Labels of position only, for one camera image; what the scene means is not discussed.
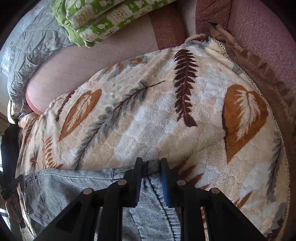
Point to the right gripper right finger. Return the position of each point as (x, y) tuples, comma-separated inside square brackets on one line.
[(205, 215)]

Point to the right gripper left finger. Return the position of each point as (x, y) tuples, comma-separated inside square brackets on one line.
[(97, 211)]

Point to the blue denim pants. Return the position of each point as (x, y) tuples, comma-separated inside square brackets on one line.
[(47, 193)]

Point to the black garment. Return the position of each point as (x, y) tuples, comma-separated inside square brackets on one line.
[(10, 151)]

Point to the cream leaf-print fleece blanket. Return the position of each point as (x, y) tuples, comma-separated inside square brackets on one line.
[(189, 104)]

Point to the pink sofa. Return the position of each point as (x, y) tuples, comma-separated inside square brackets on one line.
[(265, 28)]

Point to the grey quilted blanket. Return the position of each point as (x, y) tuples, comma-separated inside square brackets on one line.
[(35, 38)]

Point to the green patterned folded blanket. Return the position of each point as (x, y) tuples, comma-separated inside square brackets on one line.
[(90, 22)]

